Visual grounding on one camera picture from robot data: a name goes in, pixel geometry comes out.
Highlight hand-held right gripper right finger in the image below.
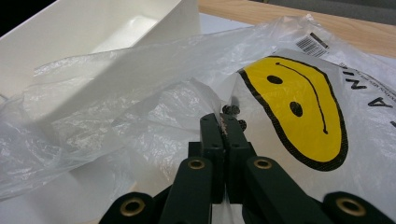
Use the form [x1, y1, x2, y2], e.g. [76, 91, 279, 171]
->
[221, 113, 258, 205]

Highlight white plastic bin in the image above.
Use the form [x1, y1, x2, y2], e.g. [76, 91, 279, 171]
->
[0, 0, 201, 104]

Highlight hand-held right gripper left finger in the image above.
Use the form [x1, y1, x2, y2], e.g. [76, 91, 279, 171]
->
[188, 112, 226, 205]

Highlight clear smiley plastic bag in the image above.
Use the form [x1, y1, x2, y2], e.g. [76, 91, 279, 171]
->
[0, 13, 396, 224]

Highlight wooden table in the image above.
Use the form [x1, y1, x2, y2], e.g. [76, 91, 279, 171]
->
[198, 0, 396, 59]

